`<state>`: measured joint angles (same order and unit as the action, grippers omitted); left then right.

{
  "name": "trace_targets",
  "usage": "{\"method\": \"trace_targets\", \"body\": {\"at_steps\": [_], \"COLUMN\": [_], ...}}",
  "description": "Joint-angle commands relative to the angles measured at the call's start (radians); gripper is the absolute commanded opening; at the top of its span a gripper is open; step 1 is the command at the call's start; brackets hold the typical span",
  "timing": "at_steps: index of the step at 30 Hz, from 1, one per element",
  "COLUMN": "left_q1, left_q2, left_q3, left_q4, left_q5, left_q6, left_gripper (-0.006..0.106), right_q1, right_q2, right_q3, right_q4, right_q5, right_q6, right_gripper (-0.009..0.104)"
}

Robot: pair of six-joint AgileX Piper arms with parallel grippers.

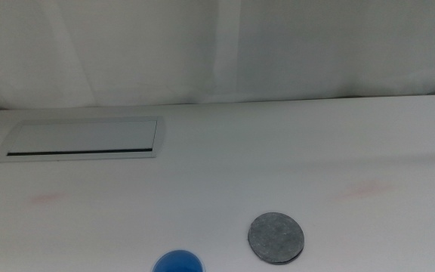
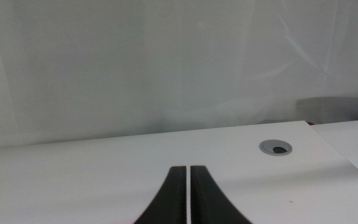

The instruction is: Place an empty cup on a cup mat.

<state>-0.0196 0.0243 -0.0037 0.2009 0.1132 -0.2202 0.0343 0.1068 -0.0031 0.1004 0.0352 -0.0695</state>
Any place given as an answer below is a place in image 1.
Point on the blue plastic cup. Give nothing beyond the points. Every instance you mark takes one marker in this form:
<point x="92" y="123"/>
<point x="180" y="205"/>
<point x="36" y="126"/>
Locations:
<point x="178" y="263"/>

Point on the round grey cup mat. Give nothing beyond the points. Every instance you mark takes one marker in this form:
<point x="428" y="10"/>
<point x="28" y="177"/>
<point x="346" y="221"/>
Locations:
<point x="276" y="238"/>

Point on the white backdrop curtain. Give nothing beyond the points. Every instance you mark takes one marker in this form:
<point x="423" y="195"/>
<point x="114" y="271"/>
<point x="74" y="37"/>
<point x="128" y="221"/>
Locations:
<point x="217" y="49"/>

